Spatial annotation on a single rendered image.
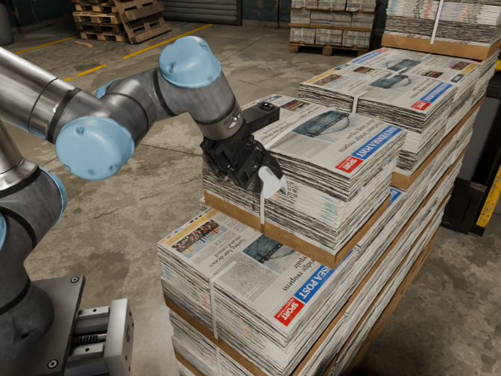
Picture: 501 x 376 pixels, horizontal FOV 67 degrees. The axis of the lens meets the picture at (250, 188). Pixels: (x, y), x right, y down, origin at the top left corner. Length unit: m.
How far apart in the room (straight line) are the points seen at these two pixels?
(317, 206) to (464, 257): 1.65
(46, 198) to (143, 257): 1.37
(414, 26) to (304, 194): 1.02
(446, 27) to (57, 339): 1.48
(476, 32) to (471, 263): 1.22
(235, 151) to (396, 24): 1.11
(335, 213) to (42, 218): 0.54
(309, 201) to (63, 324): 0.52
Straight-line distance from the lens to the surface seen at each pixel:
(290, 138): 0.82
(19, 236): 0.74
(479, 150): 2.42
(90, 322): 0.88
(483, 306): 2.11
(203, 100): 0.55
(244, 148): 0.68
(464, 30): 1.59
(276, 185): 0.73
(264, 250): 0.86
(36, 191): 0.78
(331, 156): 0.74
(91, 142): 0.45
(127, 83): 0.57
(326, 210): 0.74
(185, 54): 0.54
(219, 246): 0.87
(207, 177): 0.93
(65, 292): 0.87
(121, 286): 2.00
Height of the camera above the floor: 1.41
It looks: 33 degrees down
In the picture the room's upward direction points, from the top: straight up
